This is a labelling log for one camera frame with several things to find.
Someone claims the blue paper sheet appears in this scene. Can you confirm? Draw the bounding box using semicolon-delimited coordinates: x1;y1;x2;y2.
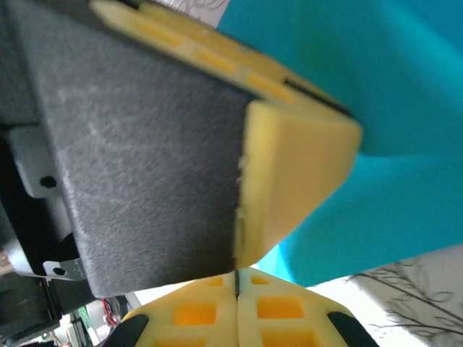
216;0;463;288

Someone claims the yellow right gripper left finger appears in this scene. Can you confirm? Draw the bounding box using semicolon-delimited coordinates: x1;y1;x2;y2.
104;273;238;347

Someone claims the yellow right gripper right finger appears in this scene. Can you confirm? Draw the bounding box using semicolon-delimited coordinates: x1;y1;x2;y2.
237;267;379;347

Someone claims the small circuit board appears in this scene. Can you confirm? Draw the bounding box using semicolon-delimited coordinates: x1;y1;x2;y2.
67;288;145;347

